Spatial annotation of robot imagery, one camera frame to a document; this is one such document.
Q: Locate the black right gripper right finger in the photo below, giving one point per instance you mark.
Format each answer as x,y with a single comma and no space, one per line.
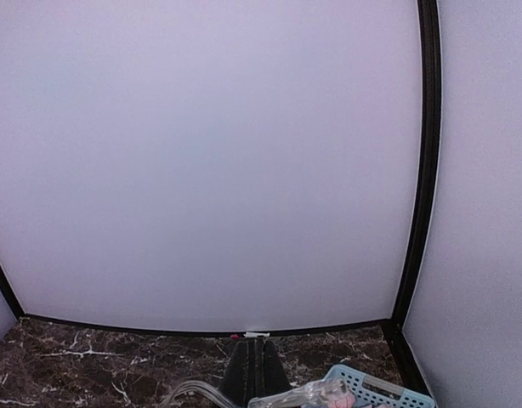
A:
272,378

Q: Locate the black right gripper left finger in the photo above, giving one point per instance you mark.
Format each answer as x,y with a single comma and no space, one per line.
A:
238,383

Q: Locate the blue plastic basket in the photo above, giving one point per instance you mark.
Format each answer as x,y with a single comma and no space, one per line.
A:
371,391

